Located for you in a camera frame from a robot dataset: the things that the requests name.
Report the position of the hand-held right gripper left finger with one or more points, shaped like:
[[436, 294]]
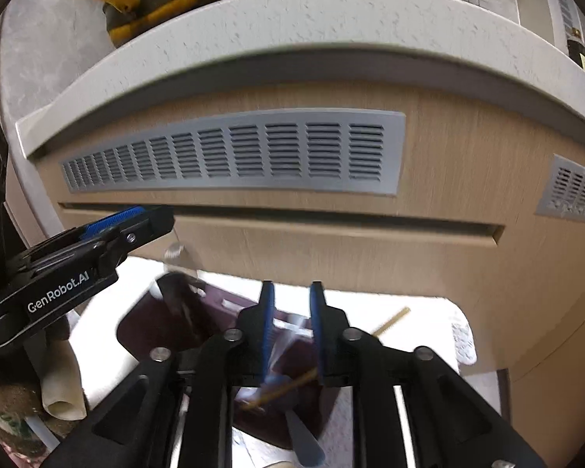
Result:
[[267, 331]]

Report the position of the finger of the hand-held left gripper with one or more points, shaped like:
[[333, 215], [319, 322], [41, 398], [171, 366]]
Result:
[[112, 219]]

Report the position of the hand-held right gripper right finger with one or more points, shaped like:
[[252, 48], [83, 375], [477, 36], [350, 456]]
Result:
[[317, 331]]

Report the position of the wooden chopstick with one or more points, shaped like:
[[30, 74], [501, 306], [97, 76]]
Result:
[[392, 320]]

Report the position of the maroon plastic utensil container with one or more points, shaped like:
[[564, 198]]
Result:
[[175, 312]]

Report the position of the grey-blue plastic spoon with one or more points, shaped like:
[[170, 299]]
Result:
[[302, 436]]

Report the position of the beige rolled object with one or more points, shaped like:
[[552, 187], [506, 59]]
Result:
[[61, 380]]

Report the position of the white textured tablecloth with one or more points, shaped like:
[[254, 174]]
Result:
[[419, 331]]

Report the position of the large grey vent grille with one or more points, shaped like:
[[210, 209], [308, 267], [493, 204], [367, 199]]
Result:
[[273, 156]]

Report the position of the wooden cabinet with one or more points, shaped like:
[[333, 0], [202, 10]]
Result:
[[468, 156]]

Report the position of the white stone kitchen counter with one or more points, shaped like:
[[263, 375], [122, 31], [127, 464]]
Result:
[[321, 24]]

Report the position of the small grey vent grille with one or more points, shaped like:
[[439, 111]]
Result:
[[575, 190]]

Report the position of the dark sauce bottle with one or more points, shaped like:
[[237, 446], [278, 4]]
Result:
[[579, 53]]

